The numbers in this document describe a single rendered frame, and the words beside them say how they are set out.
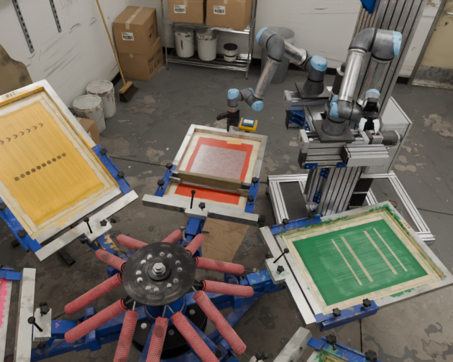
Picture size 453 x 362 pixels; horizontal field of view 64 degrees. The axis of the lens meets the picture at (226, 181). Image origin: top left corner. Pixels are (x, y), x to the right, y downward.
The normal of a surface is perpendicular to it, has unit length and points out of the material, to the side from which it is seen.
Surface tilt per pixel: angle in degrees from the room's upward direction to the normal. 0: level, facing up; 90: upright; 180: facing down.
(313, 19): 90
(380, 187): 0
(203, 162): 0
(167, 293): 0
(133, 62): 90
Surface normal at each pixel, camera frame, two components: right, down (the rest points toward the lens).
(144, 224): 0.03, -0.72
